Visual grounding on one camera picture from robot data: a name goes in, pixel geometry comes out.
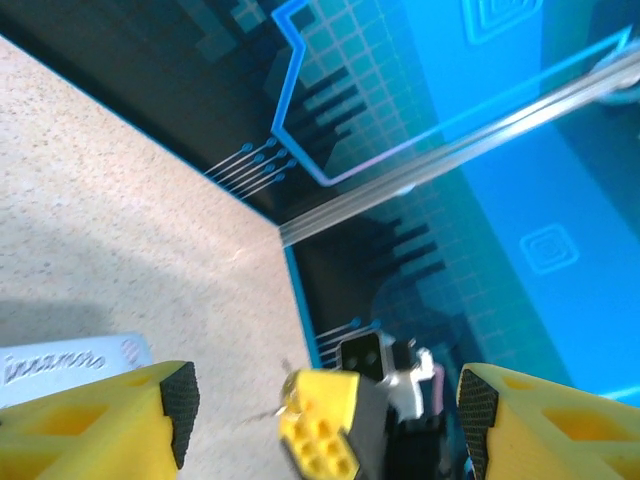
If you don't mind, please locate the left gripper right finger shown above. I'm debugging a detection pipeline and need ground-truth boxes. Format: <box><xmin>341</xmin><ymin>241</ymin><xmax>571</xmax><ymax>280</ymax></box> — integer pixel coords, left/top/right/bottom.
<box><xmin>457</xmin><ymin>363</ymin><xmax>640</xmax><ymax>480</ymax></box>

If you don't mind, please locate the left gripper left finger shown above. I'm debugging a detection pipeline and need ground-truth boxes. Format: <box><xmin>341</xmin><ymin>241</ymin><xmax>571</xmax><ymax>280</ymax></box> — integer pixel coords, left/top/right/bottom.
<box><xmin>0</xmin><ymin>360</ymin><xmax>201</xmax><ymax>480</ymax></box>

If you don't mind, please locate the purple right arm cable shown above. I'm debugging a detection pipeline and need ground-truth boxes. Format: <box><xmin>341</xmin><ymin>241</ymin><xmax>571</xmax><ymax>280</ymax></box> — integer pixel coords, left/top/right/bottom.
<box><xmin>432</xmin><ymin>363</ymin><xmax>450</xmax><ymax>419</ymax></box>

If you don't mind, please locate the cartoon print tin box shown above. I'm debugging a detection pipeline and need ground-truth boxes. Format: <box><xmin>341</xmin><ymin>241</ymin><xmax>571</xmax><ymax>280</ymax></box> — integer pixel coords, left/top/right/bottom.
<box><xmin>0</xmin><ymin>332</ymin><xmax>154</xmax><ymax>409</ymax></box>

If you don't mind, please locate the aluminium frame post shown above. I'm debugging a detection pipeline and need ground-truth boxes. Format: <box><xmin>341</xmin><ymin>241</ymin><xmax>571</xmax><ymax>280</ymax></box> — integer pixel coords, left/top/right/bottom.
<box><xmin>278</xmin><ymin>47</ymin><xmax>640</xmax><ymax>249</ymax></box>

